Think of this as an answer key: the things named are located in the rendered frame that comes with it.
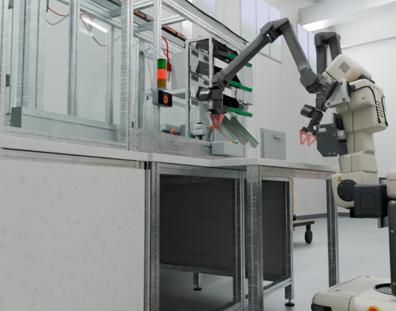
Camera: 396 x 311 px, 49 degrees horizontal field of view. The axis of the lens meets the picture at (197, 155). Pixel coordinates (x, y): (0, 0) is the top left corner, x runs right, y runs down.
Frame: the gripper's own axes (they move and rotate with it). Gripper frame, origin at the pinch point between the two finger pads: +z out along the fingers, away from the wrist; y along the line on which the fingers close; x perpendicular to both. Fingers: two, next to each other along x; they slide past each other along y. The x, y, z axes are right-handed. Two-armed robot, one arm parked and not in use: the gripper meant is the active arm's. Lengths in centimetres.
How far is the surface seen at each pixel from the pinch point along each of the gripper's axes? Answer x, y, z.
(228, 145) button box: 14.6, 13.9, 11.8
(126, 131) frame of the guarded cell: 11, 84, 13
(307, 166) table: 46, -10, 21
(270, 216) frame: 1, -75, 50
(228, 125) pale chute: -10.9, -34.6, -6.2
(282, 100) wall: -266, -809, -188
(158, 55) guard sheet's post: -25.3, 19.7, -37.2
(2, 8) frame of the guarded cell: 9, 133, -13
